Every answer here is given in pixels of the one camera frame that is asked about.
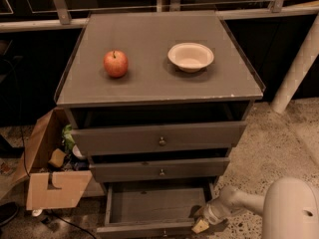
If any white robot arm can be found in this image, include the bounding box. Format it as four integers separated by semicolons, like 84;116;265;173
191;177;319;239

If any grey drawer cabinet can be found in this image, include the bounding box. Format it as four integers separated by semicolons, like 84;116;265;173
53;10;266;204

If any green plastic bag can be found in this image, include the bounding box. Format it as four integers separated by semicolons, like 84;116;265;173
62;124;75;153

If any red apple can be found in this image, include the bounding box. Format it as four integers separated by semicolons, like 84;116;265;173
104;50;129;78

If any white diagonal post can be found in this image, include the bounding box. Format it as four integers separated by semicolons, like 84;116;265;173
270;14;319;114

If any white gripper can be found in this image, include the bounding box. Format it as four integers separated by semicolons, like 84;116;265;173
191;198;231;234

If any white bowl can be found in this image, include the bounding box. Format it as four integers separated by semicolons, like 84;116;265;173
167;43;214;73

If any grey top drawer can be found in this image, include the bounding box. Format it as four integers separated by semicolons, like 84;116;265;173
72;121;246;155

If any metal railing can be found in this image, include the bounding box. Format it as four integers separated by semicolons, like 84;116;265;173
0;0;319;33

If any grey middle drawer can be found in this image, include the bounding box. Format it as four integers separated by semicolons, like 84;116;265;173
90;157;230;182

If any yellow sponge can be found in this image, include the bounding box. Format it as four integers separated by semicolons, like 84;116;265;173
48;148;66;168

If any grey drawer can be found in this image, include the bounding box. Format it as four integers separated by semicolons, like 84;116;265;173
97;180;213;239
72;121;246;155
90;157;230;182

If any grey bottom drawer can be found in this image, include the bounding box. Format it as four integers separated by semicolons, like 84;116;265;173
97;180;213;239

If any brown cardboard box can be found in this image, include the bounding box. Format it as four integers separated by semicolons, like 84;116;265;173
12;109;92;210

